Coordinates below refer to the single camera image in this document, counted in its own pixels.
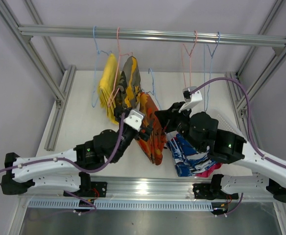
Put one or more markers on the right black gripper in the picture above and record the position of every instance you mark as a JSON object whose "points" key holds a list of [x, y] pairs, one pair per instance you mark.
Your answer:
{"points": [[168, 117]]}

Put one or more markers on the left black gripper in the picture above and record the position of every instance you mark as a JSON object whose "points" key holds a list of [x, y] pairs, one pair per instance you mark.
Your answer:
{"points": [[144, 135]]}

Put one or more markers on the blue hanger with orange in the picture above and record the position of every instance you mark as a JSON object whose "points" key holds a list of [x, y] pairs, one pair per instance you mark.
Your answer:
{"points": [[152, 93]]}

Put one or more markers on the orange camouflage trousers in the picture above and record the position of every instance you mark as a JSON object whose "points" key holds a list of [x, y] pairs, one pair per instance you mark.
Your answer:
{"points": [[154, 146]]}

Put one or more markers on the blue white patterned trousers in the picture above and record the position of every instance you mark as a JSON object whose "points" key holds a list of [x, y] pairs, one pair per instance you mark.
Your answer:
{"points": [[187, 160]]}

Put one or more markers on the white plastic basket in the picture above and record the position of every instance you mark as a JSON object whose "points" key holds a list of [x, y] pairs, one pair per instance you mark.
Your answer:
{"points": [[224, 123]]}

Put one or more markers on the pink trousers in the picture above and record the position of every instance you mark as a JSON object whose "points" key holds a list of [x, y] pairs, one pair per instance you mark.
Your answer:
{"points": [[209, 171]]}

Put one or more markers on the pink wire hanger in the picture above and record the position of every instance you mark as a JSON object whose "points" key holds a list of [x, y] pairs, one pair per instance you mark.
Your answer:
{"points": [[189, 54]]}

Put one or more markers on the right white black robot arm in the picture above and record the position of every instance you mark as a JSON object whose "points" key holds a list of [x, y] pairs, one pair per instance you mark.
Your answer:
{"points": [[201, 131]]}

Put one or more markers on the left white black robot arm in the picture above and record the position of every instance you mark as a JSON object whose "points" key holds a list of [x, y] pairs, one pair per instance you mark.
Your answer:
{"points": [[70, 170]]}

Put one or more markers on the pink hanger with camouflage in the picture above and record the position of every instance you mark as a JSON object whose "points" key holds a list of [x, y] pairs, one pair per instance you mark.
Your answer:
{"points": [[111, 97]]}

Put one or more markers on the light blue hanger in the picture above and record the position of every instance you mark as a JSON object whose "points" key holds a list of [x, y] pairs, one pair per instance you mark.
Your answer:
{"points": [[95, 98]]}

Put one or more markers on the green camouflage trousers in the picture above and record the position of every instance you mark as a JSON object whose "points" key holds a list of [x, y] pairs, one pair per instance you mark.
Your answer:
{"points": [[129, 87]]}

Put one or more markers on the yellow trousers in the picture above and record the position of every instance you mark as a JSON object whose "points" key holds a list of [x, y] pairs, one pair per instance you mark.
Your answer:
{"points": [[105, 87]]}

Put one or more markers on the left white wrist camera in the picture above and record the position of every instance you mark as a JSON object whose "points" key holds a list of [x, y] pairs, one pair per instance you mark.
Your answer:
{"points": [[134, 119]]}

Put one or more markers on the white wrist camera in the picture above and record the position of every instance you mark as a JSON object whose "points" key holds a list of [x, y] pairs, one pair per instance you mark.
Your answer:
{"points": [[192, 96], [134, 119]]}

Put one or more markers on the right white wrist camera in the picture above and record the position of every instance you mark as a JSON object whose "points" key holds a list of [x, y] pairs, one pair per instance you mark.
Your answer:
{"points": [[192, 96]]}

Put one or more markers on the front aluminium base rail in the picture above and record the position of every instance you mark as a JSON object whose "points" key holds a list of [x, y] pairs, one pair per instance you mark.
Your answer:
{"points": [[145, 187]]}

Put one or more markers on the aluminium hanging rail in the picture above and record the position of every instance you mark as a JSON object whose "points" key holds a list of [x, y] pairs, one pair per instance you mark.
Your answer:
{"points": [[152, 35]]}

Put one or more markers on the white slotted cable duct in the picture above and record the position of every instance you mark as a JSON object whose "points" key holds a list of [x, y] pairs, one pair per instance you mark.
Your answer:
{"points": [[122, 205]]}

